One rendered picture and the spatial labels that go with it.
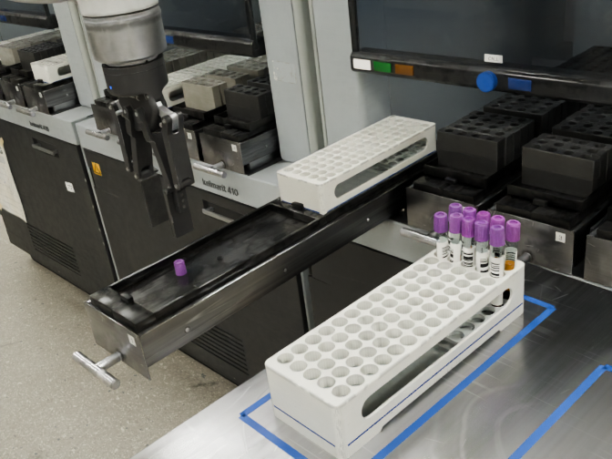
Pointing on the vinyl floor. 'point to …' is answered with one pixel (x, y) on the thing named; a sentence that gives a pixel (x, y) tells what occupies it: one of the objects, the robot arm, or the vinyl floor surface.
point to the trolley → (458, 396)
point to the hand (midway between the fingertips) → (167, 207)
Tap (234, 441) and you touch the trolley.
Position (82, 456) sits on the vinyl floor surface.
